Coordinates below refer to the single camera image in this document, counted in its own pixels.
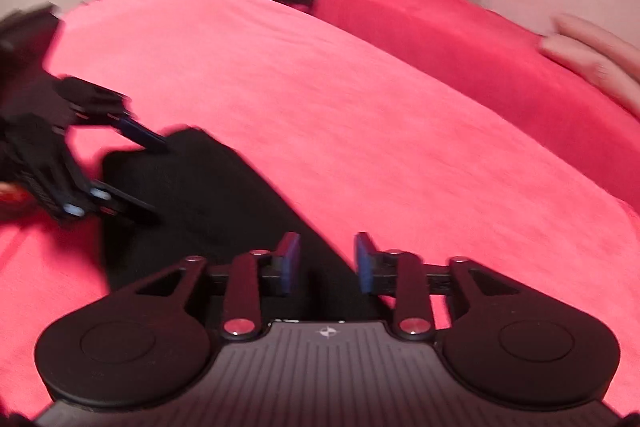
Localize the black pants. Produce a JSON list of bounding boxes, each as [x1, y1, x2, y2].
[[101, 128, 390, 322]]

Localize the pink blanket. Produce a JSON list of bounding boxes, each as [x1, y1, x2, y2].
[[1, 0, 639, 426]]

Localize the red bed sheet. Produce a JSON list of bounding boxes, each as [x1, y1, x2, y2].
[[314, 0, 639, 206]]

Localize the lower pink pillow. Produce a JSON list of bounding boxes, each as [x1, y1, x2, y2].
[[538, 35, 639, 118]]

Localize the pink pillow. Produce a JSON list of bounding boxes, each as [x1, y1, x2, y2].
[[538, 35, 639, 118], [552, 14, 639, 80]]

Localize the upper pink pillow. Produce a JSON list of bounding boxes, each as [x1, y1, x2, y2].
[[552, 14, 639, 80]]

